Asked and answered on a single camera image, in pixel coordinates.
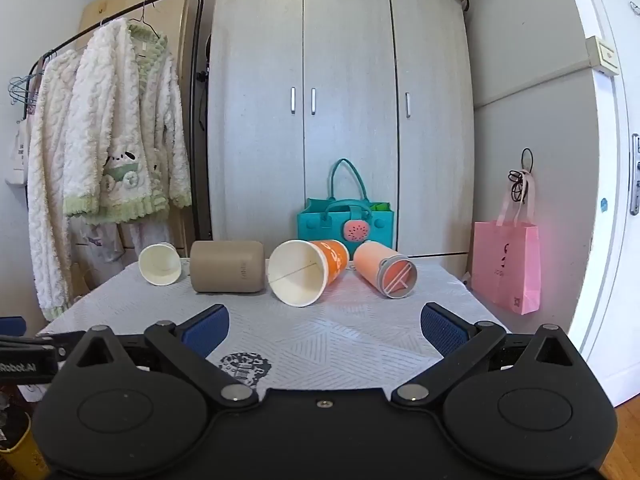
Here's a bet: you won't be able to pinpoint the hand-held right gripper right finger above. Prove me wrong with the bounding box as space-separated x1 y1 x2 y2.
391 302 587 408

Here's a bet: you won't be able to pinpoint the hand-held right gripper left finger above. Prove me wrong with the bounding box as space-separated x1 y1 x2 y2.
64 303 259 408

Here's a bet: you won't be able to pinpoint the beige tumbler cup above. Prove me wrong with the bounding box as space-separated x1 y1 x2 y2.
190 240 265 295

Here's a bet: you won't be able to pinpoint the small white paper cup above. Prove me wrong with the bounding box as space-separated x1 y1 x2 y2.
138 242 182 287

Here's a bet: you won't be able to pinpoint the pink cup with grey lid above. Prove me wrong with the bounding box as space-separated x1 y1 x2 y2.
353 241 419 300

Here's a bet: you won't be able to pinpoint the orange paper cup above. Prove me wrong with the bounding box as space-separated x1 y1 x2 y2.
268 238 350 308

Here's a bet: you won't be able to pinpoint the yellow container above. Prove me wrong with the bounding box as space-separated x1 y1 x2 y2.
0 411 52 480

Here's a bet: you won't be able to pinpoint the pink paper shopping bag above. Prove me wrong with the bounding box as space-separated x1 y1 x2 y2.
471 170 543 316

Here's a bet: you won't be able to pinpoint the white patterned table cloth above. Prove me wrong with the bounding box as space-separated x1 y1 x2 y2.
37 257 512 402

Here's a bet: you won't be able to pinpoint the white fluffy pants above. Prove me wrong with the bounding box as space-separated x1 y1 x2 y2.
69 217 172 286

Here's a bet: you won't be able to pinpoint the white fluffy robe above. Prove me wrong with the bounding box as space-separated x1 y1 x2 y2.
26 49 87 323

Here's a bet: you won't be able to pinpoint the teal felt handbag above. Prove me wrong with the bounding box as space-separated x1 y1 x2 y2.
297 158 395 262

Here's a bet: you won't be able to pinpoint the white hanging tag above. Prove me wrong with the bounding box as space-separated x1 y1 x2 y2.
5 119 29 187

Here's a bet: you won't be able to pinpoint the white door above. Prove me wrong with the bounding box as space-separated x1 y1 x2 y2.
559 0 640 408

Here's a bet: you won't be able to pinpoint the white fluffy green-trimmed jacket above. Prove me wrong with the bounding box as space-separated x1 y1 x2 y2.
62 17 194 226

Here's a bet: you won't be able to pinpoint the black clothes rack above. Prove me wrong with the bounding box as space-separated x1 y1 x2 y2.
29 0 215 243

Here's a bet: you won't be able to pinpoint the light grey three-door wardrobe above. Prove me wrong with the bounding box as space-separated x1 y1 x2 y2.
206 0 476 262

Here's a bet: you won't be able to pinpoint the black hair ties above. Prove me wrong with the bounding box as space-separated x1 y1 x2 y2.
507 148 537 197

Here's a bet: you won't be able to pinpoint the wire clothes hangers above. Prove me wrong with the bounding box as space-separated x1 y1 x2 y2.
7 52 53 107

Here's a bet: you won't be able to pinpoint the metal door handle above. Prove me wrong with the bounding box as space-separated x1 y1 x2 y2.
630 133 640 216

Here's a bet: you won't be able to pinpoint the white wall switch box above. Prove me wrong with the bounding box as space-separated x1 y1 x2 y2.
584 35 621 77

